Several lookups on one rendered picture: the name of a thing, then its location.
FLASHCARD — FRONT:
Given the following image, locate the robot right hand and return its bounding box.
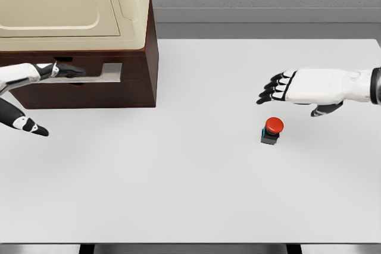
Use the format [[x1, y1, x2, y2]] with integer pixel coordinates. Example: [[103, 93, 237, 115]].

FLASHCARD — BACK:
[[255, 68, 357, 118]]

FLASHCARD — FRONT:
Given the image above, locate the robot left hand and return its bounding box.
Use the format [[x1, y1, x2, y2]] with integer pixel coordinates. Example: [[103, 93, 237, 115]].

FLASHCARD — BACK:
[[0, 61, 87, 137]]

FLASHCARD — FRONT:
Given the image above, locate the brown drawer with silver handle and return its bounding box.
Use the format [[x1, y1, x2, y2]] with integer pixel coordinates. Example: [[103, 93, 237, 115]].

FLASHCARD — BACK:
[[0, 56, 147, 86]]

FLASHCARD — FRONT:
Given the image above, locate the brown cabinet with cream top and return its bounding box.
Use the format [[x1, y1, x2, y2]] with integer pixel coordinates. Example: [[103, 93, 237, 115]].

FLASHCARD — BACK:
[[0, 0, 160, 110]]

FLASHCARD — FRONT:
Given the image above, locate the red push-button switch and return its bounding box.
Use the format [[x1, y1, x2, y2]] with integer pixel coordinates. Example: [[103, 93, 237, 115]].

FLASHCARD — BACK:
[[260, 117, 285, 146]]

